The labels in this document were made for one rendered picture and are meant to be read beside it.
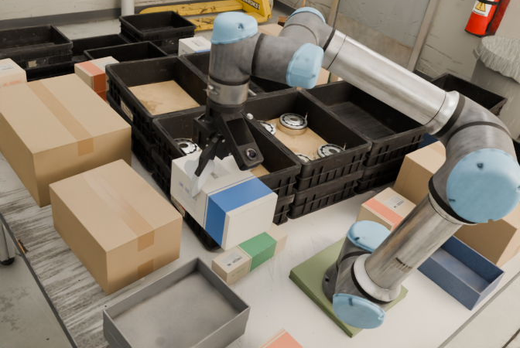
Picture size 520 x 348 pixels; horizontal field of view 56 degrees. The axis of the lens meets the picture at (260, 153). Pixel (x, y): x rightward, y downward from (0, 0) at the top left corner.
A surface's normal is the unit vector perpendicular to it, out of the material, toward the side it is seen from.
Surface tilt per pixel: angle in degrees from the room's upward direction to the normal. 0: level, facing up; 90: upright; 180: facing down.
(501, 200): 87
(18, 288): 0
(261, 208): 90
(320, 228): 0
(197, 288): 0
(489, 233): 90
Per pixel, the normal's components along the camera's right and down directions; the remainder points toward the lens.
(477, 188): -0.21, 0.48
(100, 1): 0.64, 0.51
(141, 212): 0.14, -0.82
